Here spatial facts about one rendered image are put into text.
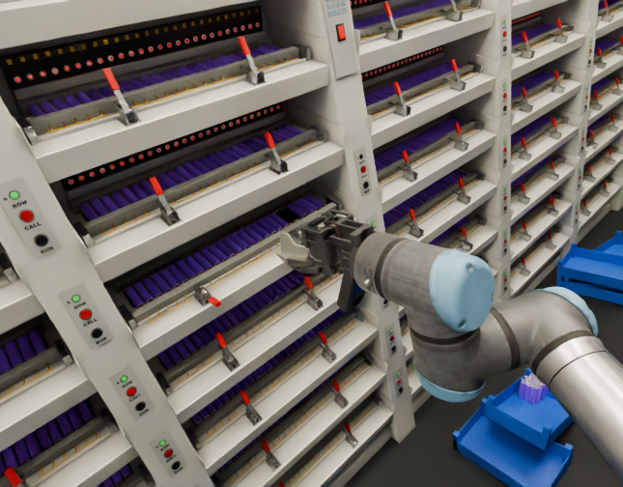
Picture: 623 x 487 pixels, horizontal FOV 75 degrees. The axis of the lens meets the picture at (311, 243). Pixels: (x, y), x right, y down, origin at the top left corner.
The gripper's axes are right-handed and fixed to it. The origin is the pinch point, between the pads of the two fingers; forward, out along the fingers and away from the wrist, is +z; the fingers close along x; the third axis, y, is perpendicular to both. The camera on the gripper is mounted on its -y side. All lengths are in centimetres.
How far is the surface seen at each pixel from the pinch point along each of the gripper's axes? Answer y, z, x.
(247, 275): -10.4, 18.0, 3.9
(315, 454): -84, 25, 0
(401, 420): -95, 19, -33
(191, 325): -13.1, 16.9, 19.8
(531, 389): -97, -8, -73
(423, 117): 6, 16, -62
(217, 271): -7.0, 20.7, 9.0
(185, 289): -7.1, 20.7, 17.0
